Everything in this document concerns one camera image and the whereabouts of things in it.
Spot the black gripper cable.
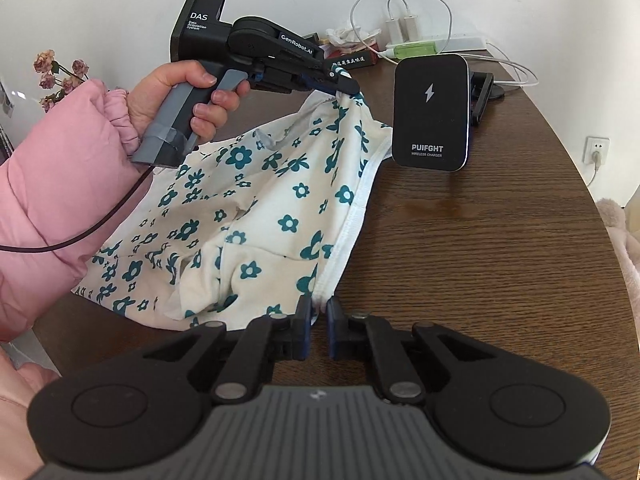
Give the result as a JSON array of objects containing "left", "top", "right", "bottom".
[{"left": 0, "top": 164, "right": 154, "bottom": 254}]

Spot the white power strip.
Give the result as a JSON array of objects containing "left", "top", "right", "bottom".
[{"left": 384, "top": 35, "right": 487, "bottom": 56}]

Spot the white green floral garment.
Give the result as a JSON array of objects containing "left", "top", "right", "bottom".
[{"left": 76, "top": 92, "right": 392, "bottom": 330}]

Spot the white charger plug left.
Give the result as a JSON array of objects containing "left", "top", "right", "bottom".
[{"left": 386, "top": 18, "right": 404, "bottom": 44}]

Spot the white charger plug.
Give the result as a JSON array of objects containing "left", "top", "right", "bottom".
[
  {"left": 386, "top": 18, "right": 404, "bottom": 44},
  {"left": 400, "top": 14, "right": 421, "bottom": 42}
]

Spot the crumpled white tissue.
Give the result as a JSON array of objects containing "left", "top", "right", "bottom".
[{"left": 326, "top": 25, "right": 381, "bottom": 52}]

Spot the person's left hand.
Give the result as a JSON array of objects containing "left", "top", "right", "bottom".
[{"left": 127, "top": 61, "right": 250, "bottom": 144}]

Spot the green tube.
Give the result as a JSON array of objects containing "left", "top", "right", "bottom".
[{"left": 378, "top": 41, "right": 438, "bottom": 62}]

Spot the white charger plug right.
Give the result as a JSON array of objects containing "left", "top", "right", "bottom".
[{"left": 400, "top": 14, "right": 421, "bottom": 42}]

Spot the dried pink flower bouquet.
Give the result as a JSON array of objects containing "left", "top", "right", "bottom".
[{"left": 32, "top": 49, "right": 89, "bottom": 113}]

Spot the white wall socket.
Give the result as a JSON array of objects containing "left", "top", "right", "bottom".
[{"left": 582, "top": 136, "right": 610, "bottom": 186}]

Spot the black wireless charger stand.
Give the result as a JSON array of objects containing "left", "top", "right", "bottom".
[{"left": 392, "top": 54, "right": 504, "bottom": 172}]

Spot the pink jacket left sleeve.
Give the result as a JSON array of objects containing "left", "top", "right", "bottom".
[{"left": 0, "top": 78, "right": 156, "bottom": 480}]

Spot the red black labelled box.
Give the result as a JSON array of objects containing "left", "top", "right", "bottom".
[{"left": 326, "top": 49, "right": 378, "bottom": 70}]

